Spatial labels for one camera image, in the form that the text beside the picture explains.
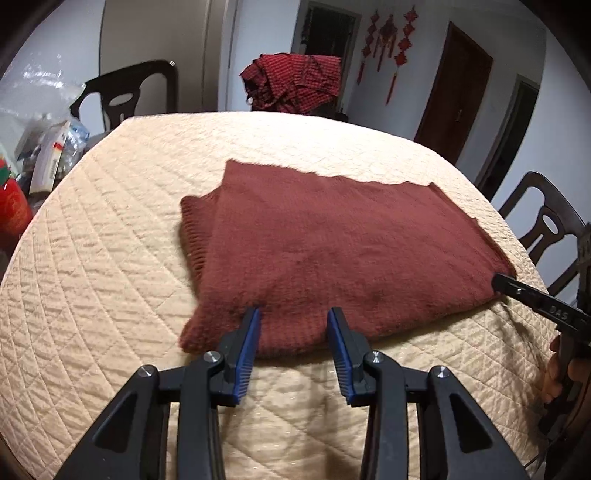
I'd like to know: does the brown wooden door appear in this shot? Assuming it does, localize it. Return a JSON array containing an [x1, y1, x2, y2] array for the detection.
[[414, 21, 494, 165]]

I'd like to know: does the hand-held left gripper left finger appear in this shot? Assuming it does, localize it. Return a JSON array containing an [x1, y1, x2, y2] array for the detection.
[[53, 307, 262, 480]]

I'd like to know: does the brown knit sweater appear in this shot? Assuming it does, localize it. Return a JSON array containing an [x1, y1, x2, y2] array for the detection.
[[179, 159, 517, 359]]

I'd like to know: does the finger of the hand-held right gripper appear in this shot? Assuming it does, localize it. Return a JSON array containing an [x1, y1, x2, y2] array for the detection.
[[574, 222, 591, 313], [491, 272, 591, 343]]

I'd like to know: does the person's right hand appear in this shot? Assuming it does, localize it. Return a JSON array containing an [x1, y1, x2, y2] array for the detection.
[[540, 335, 591, 404]]

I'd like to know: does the red checked cloth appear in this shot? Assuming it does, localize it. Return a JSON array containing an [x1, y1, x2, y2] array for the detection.
[[239, 52, 342, 114]]

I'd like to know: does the white box with red stripe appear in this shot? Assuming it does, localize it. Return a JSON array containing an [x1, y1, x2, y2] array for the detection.
[[30, 122, 71, 195]]

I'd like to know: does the dark wooden chair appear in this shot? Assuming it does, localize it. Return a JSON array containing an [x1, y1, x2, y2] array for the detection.
[[498, 171, 591, 298], [69, 59, 179, 134]]

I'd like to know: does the clear plastic bag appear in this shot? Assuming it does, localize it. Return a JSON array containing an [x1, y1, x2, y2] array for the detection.
[[0, 51, 89, 155]]

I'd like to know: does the red sauce bottle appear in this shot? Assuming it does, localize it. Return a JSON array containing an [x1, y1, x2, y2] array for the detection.
[[0, 157, 34, 241]]

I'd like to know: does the red knot wall ornament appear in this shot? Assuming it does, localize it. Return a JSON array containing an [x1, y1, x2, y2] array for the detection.
[[376, 14, 398, 73], [357, 11, 378, 86], [387, 6, 419, 107]]

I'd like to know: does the beige quilted table cover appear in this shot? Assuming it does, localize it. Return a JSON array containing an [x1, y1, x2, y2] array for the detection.
[[0, 111, 570, 480]]

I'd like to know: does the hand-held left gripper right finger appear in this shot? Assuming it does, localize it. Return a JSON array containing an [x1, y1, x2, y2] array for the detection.
[[326, 307, 532, 480]]

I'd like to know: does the dark glass door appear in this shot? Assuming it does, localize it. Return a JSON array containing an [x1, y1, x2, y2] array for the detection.
[[291, 0, 363, 62]]

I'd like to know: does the dark narrow doorway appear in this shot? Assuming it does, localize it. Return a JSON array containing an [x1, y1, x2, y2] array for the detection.
[[475, 74, 541, 190]]

